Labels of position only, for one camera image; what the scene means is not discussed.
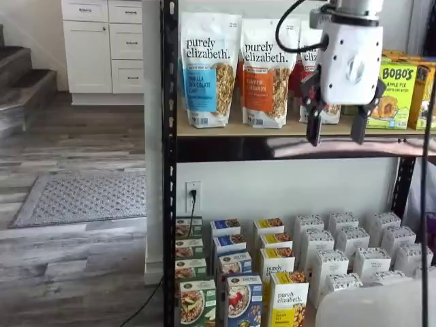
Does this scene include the green Bobo's apple pie box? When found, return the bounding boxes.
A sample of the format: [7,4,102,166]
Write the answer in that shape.
[342,56,418,130]

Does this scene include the dark wooden staircase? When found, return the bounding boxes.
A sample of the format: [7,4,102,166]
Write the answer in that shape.
[0,23,59,137]

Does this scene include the grey patterned floor mat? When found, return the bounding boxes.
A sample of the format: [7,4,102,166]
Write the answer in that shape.
[9,172,148,229]

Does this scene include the green apple cinnamon oatmeal box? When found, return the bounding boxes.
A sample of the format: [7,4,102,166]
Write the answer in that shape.
[178,279,217,327]
[175,258,208,283]
[175,238,205,262]
[176,217,204,241]

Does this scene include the cranberry pecan granola bag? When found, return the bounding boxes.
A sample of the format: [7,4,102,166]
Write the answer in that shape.
[288,63,305,112]
[298,18,342,125]

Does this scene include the blue white oatmeal box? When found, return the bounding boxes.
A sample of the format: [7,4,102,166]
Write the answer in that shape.
[224,273,264,327]
[217,251,253,277]
[210,219,242,239]
[213,234,248,255]

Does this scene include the white wall outlet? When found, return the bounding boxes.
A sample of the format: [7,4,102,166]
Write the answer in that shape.
[185,181,202,214]

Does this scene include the pumpkin cinnamon granola bag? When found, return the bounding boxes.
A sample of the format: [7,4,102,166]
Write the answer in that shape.
[240,17,302,129]
[235,60,245,103]

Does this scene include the vanilla chocolate chip granola bag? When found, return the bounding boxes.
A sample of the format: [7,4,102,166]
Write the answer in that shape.
[176,57,188,112]
[179,12,243,129]

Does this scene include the white plastic bag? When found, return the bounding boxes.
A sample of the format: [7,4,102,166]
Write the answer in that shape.
[407,159,436,222]

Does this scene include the orange Bobo's snack box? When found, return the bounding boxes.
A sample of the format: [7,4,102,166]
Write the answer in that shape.
[407,63,436,131]
[383,50,436,67]

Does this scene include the grey curtain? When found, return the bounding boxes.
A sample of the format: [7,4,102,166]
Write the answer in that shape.
[407,0,436,58]

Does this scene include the wooden shelf board with bags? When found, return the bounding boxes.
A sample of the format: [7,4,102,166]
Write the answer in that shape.
[176,98,436,138]

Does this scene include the black hanging cable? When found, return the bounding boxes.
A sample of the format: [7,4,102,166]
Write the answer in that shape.
[419,61,436,327]

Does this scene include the white kitchen cabinet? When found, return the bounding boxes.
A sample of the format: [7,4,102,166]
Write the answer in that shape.
[61,0,146,106]

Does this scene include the black metal shelf rack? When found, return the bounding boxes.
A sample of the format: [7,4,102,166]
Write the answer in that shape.
[159,0,436,327]

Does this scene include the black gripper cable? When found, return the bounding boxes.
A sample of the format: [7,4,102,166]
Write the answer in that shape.
[275,0,330,54]

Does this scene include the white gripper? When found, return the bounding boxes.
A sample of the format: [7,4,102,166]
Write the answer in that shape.
[300,14,388,148]

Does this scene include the black power cable with plug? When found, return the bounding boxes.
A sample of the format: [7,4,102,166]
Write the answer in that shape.
[119,189,199,327]

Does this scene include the yellow purely elizabeth box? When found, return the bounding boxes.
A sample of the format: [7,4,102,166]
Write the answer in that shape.
[253,217,285,236]
[260,247,296,275]
[268,271,310,327]
[259,232,294,251]

